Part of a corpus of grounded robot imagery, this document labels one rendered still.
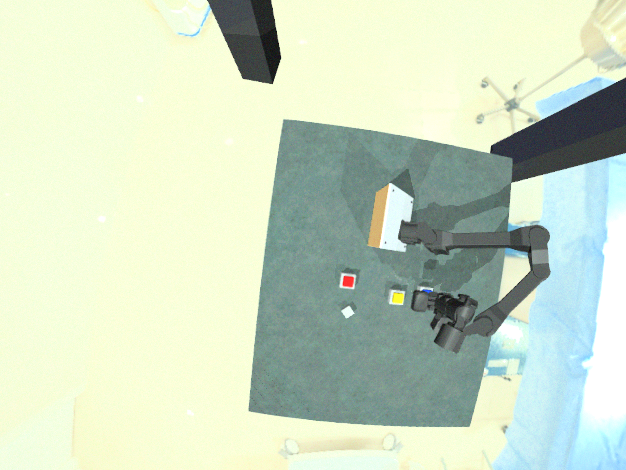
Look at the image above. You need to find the yellow button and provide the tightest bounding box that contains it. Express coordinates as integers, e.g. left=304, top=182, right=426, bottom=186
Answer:
left=388, top=288, right=405, bottom=305

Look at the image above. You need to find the red button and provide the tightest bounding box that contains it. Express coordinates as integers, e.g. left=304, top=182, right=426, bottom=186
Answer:
left=339, top=272, right=356, bottom=289

